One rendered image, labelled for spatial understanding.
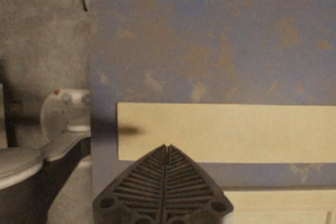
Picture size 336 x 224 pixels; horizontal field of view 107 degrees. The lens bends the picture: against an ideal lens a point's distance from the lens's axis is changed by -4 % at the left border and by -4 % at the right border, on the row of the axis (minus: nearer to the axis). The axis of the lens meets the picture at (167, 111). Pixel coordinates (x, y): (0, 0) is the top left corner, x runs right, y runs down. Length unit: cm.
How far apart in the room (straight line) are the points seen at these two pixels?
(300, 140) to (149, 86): 35
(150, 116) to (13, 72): 198
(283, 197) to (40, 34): 212
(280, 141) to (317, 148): 9
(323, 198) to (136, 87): 50
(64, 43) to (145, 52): 153
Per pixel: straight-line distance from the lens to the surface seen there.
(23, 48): 212
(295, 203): 46
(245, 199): 40
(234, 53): 34
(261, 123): 34
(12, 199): 39
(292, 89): 40
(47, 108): 138
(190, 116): 28
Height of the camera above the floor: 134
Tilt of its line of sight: 84 degrees down
